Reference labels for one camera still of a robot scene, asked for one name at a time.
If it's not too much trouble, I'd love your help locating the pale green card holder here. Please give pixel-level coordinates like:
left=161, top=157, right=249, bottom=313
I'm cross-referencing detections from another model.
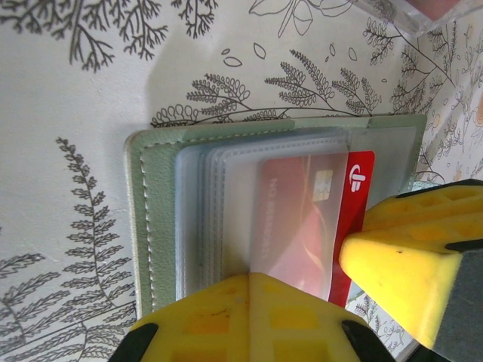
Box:
left=124, top=112, right=429, bottom=359

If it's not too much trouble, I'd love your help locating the red blue card deck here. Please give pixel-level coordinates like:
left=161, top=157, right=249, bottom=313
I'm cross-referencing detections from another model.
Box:
left=251, top=150, right=377, bottom=310

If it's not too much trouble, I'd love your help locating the clear acrylic card stand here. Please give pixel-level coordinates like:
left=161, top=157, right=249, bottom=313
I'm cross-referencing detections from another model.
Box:
left=350, top=0, right=483, bottom=38

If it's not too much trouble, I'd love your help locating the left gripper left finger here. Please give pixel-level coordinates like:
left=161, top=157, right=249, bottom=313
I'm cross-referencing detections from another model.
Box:
left=115, top=271, right=252, bottom=362

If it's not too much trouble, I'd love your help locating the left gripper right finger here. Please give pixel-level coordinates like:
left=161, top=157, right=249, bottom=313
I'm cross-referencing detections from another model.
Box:
left=248, top=271, right=393, bottom=362

